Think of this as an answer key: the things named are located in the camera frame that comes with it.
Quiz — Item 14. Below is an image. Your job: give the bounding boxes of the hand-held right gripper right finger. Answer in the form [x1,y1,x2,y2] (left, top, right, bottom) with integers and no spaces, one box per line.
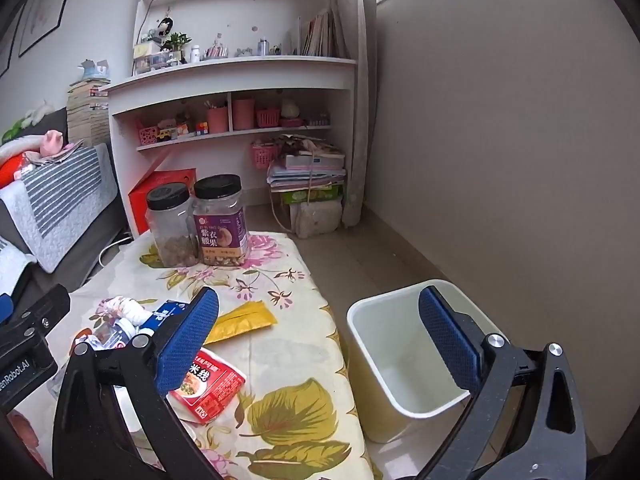
[412,284,588,480]

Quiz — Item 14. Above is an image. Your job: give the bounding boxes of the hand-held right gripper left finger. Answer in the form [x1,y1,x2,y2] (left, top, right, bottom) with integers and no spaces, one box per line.
[52,286,223,480]

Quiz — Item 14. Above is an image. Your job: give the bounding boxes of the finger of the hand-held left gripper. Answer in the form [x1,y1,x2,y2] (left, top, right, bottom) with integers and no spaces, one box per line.
[0,284,72,348]

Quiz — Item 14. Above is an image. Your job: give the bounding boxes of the light blue drink carton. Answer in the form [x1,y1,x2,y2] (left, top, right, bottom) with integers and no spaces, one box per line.
[145,300,193,336]

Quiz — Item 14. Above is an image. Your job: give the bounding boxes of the red instant noodle bowl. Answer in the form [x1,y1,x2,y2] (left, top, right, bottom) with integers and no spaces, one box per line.
[167,347,247,426]

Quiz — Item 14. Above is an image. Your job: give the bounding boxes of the white plastic trash bin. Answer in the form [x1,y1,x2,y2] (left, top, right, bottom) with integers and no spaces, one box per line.
[346,278,483,444]

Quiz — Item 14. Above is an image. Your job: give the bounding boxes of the white tissue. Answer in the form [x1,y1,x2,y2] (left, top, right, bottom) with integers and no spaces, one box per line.
[102,297,151,328]

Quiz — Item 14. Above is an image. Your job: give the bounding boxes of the clear plastic bottle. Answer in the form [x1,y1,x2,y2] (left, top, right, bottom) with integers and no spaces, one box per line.
[75,320,156,357]

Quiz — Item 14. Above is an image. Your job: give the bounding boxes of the yellow packet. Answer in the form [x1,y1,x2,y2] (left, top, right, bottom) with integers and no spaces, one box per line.
[204,300,277,345]

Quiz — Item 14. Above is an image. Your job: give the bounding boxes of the dark grey sofa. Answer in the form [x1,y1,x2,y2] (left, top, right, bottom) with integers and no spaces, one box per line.
[0,107,132,303]

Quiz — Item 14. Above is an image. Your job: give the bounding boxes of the floral tablecloth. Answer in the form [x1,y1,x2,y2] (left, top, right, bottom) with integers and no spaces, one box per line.
[10,231,383,480]

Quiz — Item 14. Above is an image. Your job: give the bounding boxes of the clear jar with black lid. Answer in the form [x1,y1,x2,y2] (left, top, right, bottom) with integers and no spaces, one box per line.
[145,184,200,268]

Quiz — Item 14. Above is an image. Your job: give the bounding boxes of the purple label jar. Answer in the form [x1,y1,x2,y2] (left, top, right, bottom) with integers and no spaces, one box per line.
[192,174,250,266]

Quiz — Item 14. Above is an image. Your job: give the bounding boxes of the grey striped blanket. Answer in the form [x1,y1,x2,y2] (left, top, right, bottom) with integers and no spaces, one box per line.
[0,143,119,274]

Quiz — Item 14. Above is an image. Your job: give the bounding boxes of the red gift box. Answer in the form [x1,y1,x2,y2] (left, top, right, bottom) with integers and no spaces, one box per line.
[128,167,197,237]

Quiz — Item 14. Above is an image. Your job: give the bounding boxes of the pink plush toy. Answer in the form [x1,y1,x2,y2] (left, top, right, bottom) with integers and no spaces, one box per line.
[40,130,67,157]

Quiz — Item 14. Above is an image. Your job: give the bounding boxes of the white foam box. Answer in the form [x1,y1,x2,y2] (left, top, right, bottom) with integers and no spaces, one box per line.
[290,200,344,239]

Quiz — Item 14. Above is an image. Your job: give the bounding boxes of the green cardboard box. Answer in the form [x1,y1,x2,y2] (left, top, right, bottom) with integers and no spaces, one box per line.
[281,185,344,206]

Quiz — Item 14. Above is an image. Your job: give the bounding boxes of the tall stack of books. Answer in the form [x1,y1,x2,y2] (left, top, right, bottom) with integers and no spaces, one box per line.
[66,80,111,147]

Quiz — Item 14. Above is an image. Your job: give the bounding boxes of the stack of books and magazines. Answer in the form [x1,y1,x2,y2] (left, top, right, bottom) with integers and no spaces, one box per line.
[267,134,347,192]

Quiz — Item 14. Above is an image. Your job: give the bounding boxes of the pink cup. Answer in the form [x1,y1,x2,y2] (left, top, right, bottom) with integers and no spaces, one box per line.
[231,99,256,131]
[206,105,230,134]

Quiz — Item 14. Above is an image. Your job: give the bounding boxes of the grey curtain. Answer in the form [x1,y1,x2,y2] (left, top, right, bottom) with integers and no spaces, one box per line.
[327,0,379,229]

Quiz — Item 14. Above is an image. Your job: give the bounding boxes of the white bookshelf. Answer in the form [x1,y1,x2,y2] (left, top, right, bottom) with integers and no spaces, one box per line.
[102,0,361,237]

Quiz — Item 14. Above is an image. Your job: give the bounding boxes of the clear storage box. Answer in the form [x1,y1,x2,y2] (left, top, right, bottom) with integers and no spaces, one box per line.
[133,42,182,74]

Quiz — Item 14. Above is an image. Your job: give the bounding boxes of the large framed picture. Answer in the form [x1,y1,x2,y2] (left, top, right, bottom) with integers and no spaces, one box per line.
[19,0,84,59]

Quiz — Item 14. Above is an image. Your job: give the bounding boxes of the leaning thin books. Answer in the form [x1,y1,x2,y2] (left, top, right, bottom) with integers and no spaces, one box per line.
[299,7,347,58]

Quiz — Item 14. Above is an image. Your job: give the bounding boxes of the white cable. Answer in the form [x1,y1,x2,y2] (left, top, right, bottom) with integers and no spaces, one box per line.
[98,232,134,267]

